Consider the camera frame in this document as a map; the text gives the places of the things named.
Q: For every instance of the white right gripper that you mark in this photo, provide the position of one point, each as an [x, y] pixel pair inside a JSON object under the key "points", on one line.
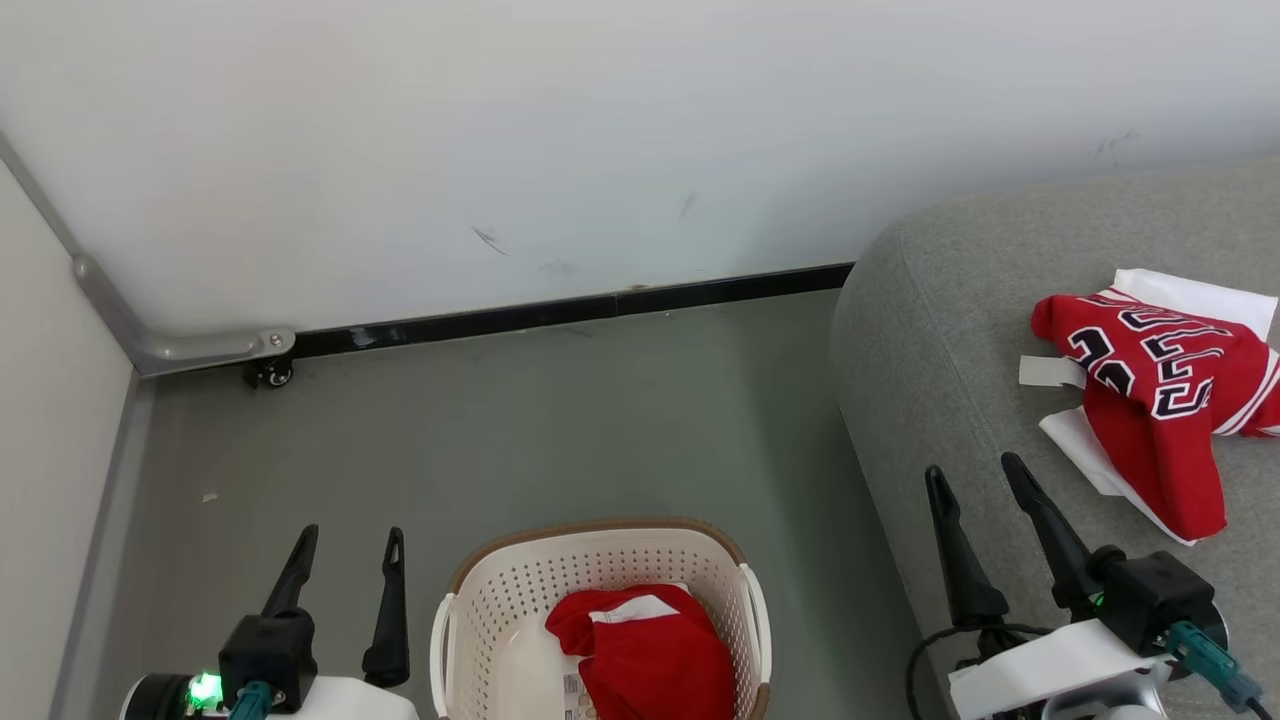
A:
{"points": [[1040, 665]]}

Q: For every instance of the red garment with white stripe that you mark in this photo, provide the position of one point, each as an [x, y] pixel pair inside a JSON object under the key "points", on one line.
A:
{"points": [[650, 670]]}

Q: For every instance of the black caster wheel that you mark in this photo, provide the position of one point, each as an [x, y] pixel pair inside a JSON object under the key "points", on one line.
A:
{"points": [[272, 373]]}

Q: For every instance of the grey wall skirting strip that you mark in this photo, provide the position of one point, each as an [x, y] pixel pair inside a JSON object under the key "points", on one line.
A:
{"points": [[100, 560]]}

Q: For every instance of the cream perforated laundry basket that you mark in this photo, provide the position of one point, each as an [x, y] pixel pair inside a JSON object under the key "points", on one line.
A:
{"points": [[560, 560]]}

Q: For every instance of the red jersey with white lettering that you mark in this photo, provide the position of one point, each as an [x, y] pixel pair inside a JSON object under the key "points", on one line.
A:
{"points": [[1190, 295]]}

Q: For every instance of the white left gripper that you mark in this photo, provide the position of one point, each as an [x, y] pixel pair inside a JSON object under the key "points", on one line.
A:
{"points": [[350, 705]]}

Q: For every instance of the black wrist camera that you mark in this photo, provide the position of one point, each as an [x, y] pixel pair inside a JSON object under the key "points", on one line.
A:
{"points": [[265, 650], [1150, 595]]}

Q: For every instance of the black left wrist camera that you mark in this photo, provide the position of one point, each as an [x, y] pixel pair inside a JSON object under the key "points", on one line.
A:
{"points": [[265, 650]]}

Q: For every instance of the black baseboard strip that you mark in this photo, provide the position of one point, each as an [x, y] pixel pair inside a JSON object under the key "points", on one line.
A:
{"points": [[550, 312]]}

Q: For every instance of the paper label sticker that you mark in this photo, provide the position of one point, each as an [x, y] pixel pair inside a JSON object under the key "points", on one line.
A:
{"points": [[575, 697]]}

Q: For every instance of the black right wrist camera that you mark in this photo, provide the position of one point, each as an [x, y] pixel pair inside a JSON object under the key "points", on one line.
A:
{"points": [[1150, 595]]}

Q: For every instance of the grey metal foot bracket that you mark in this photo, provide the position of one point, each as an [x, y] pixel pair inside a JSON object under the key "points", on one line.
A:
{"points": [[200, 348]]}

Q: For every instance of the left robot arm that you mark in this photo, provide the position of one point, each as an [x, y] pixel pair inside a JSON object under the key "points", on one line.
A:
{"points": [[150, 700]]}

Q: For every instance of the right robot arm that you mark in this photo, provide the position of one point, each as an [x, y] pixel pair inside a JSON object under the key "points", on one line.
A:
{"points": [[1110, 708]]}

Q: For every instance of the grey fabric sofa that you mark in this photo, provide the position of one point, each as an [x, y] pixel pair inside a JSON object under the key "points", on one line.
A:
{"points": [[950, 330]]}

